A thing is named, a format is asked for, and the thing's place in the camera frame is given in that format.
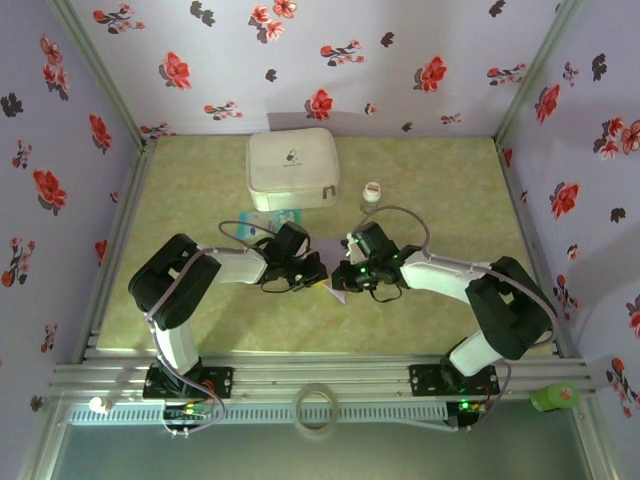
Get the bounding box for pale purple paper sheet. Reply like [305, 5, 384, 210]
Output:
[312, 238, 351, 305]

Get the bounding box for teal plastic packet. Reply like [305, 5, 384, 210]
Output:
[237, 209, 305, 241]

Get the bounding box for small white pill bottle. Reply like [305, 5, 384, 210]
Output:
[360, 180, 384, 214]

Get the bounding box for white zipped medicine pouch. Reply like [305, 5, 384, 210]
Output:
[245, 127, 342, 212]

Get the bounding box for clear tape roll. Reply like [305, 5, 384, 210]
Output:
[293, 384, 341, 442]

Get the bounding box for small electronics board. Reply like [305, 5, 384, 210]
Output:
[160, 402, 214, 437]
[446, 397, 494, 432]

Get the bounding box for green plastic container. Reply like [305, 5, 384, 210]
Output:
[530, 382, 582, 414]

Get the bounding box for long aluminium frame rail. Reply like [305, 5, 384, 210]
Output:
[48, 355, 599, 401]

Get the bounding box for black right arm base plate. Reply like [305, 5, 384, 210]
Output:
[408, 363, 501, 399]

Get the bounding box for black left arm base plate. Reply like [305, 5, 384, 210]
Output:
[142, 364, 235, 400]

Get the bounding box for white slotted cable duct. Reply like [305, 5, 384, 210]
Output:
[67, 402, 449, 427]

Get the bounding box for aluminium side rail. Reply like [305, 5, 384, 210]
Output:
[74, 137, 159, 364]
[492, 138, 584, 360]

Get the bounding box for aluminium corner post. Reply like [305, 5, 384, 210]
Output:
[494, 0, 586, 141]
[47, 0, 151, 146]

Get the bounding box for aluminium frame bar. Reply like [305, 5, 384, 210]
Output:
[19, 397, 71, 480]
[569, 399, 619, 480]

